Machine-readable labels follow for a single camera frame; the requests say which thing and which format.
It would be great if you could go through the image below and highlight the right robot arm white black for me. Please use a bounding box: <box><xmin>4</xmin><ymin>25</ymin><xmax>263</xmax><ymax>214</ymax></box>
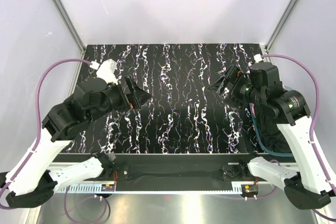
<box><xmin>208</xmin><ymin>62</ymin><xmax>335</xmax><ymax>210</ymax></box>

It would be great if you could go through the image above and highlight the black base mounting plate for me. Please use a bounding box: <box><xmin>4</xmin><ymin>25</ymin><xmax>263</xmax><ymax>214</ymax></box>
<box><xmin>78</xmin><ymin>153</ymin><xmax>268</xmax><ymax>192</ymax></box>

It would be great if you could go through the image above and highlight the left aluminium frame post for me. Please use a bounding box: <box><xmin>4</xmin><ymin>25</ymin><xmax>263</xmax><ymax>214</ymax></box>
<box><xmin>51</xmin><ymin>0</ymin><xmax>86</xmax><ymax>54</ymax></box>

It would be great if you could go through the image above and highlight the aluminium frame post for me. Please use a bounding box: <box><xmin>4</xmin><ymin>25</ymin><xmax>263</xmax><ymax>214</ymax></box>
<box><xmin>264</xmin><ymin>0</ymin><xmax>299</xmax><ymax>53</ymax></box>
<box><xmin>51</xmin><ymin>0</ymin><xmax>86</xmax><ymax>54</ymax></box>

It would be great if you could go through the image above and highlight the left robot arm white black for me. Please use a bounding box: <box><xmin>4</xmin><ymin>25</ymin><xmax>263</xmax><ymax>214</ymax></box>
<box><xmin>1</xmin><ymin>77</ymin><xmax>151</xmax><ymax>210</ymax></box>

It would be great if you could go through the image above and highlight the black t shirt in basket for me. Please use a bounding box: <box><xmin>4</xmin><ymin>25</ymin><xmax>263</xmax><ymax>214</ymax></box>
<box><xmin>251</xmin><ymin>103</ymin><xmax>292</xmax><ymax>154</ymax></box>

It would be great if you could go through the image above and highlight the pink t shirt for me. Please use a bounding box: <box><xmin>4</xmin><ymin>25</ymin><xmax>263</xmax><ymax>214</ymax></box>
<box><xmin>250</xmin><ymin>103</ymin><xmax>255</xmax><ymax>116</ymax></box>

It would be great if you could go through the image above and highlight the teal plastic laundry basket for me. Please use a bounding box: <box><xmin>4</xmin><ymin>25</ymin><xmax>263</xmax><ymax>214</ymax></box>
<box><xmin>249</xmin><ymin>84</ymin><xmax>296</xmax><ymax>158</ymax></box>

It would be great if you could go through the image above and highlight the white slotted cable duct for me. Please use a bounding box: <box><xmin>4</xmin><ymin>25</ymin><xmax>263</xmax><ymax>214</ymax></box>
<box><xmin>68</xmin><ymin>183</ymin><xmax>243</xmax><ymax>195</ymax></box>

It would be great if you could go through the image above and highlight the right aluminium frame post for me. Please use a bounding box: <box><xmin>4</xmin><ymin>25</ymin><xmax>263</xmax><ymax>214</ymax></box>
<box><xmin>264</xmin><ymin>0</ymin><xmax>299</xmax><ymax>53</ymax></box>

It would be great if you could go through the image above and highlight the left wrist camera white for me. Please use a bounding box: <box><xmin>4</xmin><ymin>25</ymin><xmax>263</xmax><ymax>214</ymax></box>
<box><xmin>90</xmin><ymin>59</ymin><xmax>118</xmax><ymax>84</ymax></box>

